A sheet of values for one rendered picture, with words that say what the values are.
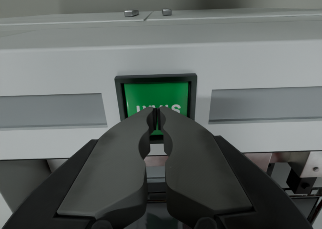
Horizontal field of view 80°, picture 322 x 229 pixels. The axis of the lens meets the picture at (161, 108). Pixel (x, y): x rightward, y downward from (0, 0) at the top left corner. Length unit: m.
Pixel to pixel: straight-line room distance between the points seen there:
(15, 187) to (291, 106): 0.27
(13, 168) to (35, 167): 0.04
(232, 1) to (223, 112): 1.01
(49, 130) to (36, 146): 0.02
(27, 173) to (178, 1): 0.98
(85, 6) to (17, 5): 0.33
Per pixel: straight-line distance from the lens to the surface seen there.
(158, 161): 0.29
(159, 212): 0.34
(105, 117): 0.16
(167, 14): 0.47
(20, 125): 0.19
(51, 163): 0.28
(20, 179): 0.27
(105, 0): 1.12
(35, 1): 1.25
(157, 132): 0.16
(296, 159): 0.33
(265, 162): 0.28
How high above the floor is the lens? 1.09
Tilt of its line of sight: 62 degrees down
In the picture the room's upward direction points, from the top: 179 degrees clockwise
